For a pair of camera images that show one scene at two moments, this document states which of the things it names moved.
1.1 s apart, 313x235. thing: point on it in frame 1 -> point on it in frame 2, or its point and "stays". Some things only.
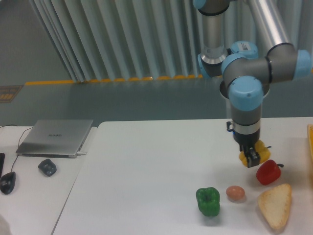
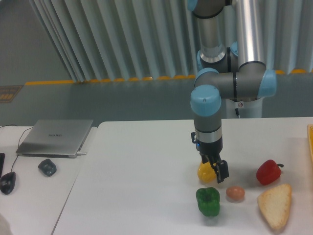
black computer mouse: [7, 182] stays
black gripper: [247, 142] -> [213, 150]
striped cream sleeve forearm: [5, 229] stays
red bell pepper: [268, 172] stays
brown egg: [235, 192] stays
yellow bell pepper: [261, 149] -> [206, 173]
